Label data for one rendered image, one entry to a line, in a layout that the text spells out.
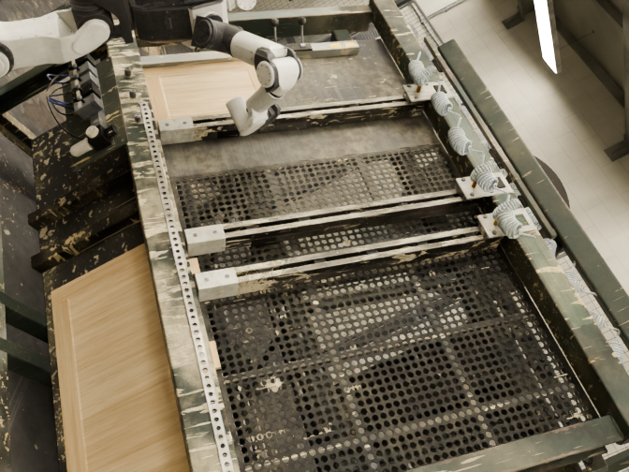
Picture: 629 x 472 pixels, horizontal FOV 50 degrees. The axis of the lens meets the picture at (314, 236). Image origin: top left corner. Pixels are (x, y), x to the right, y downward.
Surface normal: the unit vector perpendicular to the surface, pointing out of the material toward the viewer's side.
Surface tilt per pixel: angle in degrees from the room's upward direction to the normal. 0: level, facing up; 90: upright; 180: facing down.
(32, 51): 90
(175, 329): 60
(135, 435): 90
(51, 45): 111
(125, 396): 90
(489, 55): 90
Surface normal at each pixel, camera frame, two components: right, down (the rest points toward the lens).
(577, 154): -0.37, -0.49
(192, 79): 0.13, -0.62
